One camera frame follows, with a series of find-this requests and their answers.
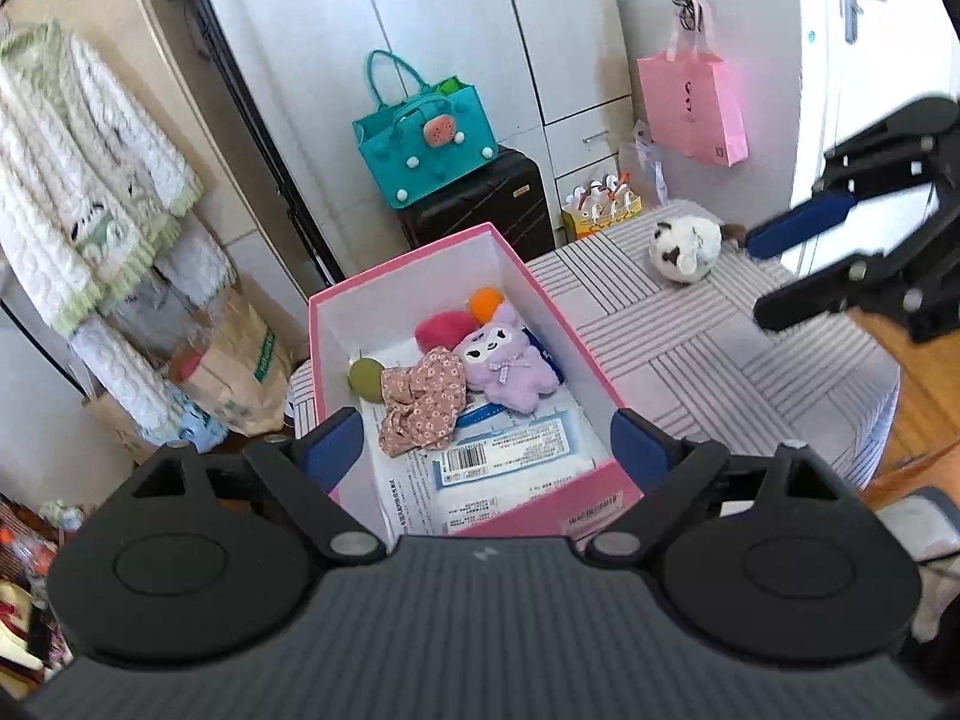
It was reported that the white green knit cardigan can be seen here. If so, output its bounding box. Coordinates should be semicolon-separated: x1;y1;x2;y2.
2;21;236;444

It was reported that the white wardrobe cabinet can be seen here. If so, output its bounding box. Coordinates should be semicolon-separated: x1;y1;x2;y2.
197;0;633;275

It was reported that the teal felt tote bag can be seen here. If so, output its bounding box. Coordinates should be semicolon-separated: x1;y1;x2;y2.
353;49;500;210

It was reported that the small drink bottles pack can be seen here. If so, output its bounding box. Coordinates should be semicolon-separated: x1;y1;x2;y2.
562;172;643;242

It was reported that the white brown plush toy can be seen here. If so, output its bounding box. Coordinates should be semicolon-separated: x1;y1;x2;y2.
649;215;747;284

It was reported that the white door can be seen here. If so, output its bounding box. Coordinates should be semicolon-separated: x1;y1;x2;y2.
790;0;960;272

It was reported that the white tissue pack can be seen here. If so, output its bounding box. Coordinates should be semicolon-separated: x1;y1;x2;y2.
433;408;608;535

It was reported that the red fuzzy plush ball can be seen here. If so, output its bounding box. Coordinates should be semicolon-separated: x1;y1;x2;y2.
413;309;478;355

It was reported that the orange felt ball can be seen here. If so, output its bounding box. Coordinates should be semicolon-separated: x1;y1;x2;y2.
469;286;505;325

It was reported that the pink floral fabric scrunchie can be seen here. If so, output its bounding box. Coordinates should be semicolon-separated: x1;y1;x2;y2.
379;346;467;457

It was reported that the pink paper shopping bag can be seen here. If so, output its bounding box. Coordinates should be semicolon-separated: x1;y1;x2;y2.
636;0;748;167

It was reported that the purple Kuromi plush toy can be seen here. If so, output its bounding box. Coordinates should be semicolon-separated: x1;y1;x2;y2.
452;302;563;415

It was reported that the brown paper bag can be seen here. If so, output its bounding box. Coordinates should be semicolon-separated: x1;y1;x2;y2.
167;288;293;437

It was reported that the pink storage box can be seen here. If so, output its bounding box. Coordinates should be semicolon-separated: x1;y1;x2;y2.
306;226;641;543

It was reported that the black suitcase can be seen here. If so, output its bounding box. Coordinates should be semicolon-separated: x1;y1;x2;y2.
397;148;556;262

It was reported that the green felt ball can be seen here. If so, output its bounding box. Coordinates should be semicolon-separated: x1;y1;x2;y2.
347;358;384;403

